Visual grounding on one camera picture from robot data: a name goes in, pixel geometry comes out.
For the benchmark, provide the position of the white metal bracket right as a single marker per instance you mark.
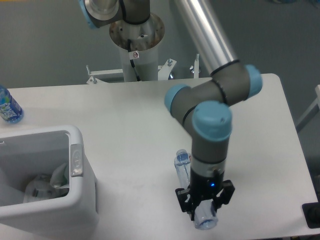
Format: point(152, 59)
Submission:
point(172, 70)

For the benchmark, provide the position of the white metal bracket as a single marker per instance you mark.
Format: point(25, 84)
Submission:
point(104, 76)
point(172, 70)

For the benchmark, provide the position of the blue labelled water bottle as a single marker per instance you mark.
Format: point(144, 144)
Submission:
point(10, 111)

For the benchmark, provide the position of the black clamp at table edge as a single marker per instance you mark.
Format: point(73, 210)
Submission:
point(311, 213)

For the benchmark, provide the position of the white plastic wrapper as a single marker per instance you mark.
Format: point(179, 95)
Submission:
point(60, 177)

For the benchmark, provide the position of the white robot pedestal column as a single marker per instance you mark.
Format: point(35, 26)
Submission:
point(138, 47)

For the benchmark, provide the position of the white metal bracket left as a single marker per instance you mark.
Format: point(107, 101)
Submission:
point(104, 76)

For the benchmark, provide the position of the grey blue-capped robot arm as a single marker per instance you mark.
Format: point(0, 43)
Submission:
point(204, 110)

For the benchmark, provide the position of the white plastic trash can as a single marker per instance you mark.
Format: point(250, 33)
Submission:
point(25, 154)

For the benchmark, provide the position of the white frame at right edge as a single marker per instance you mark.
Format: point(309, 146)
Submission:
point(310, 112)

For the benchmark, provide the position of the white trash in can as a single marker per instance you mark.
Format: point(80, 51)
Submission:
point(39, 189)

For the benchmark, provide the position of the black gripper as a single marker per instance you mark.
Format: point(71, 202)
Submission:
point(204, 188)

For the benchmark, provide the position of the clear crushed plastic bottle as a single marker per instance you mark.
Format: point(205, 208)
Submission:
point(205, 216)

